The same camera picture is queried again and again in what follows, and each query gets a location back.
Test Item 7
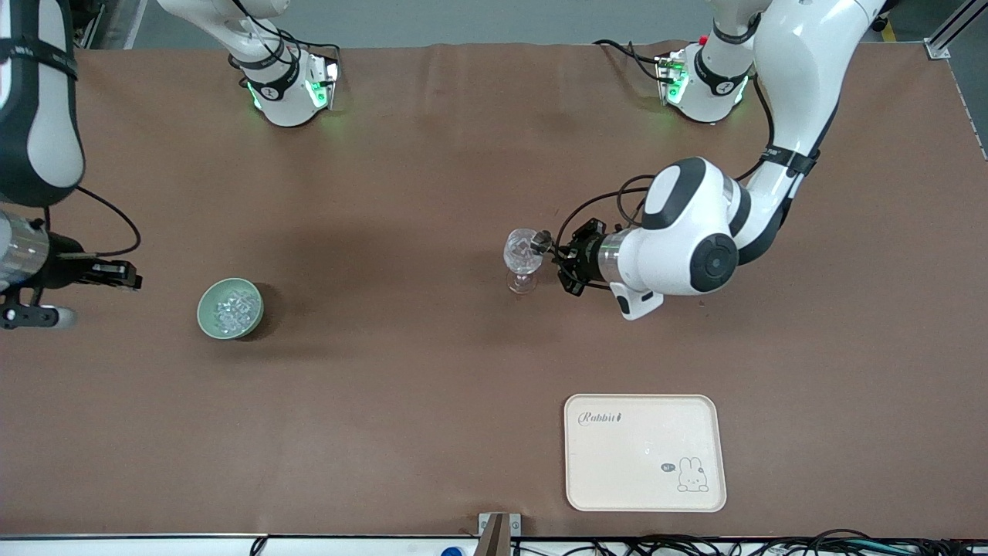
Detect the pile of clear ice cubes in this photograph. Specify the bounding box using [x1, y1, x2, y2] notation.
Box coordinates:
[215, 290, 260, 334]

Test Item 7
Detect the clear crystal wine glass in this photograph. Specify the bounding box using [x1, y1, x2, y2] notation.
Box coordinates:
[503, 229, 544, 295]

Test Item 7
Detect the green ceramic bowl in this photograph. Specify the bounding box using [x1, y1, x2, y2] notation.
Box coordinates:
[197, 278, 265, 341]

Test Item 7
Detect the brown table cover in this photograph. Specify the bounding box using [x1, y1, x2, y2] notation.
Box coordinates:
[0, 42, 988, 539]

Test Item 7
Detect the cream rabbit print tray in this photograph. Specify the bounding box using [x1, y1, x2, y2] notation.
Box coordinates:
[564, 394, 728, 513]

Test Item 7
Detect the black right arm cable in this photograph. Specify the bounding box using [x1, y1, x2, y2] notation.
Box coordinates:
[42, 185, 142, 258]

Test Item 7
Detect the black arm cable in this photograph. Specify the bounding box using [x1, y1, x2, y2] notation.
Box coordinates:
[556, 77, 777, 290]
[42, 185, 142, 258]

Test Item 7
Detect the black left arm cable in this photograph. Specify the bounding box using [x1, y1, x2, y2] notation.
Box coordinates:
[556, 77, 777, 290]

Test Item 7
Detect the grey base connector bracket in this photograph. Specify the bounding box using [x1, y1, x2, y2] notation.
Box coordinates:
[655, 50, 689, 107]
[307, 56, 342, 110]

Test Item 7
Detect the black base cable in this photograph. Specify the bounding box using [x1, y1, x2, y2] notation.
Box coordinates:
[232, 0, 342, 74]
[593, 39, 666, 82]

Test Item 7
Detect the aluminium frame profile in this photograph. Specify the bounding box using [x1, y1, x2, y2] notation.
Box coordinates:
[73, 0, 105, 52]
[926, 0, 988, 59]

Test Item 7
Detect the grey metal bracket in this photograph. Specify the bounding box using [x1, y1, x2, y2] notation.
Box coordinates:
[477, 512, 522, 556]

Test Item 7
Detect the white table edge rail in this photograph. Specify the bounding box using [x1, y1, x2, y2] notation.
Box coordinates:
[0, 533, 988, 556]

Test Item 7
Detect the black cable bundle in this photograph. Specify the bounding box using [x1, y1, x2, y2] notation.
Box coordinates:
[509, 529, 988, 556]

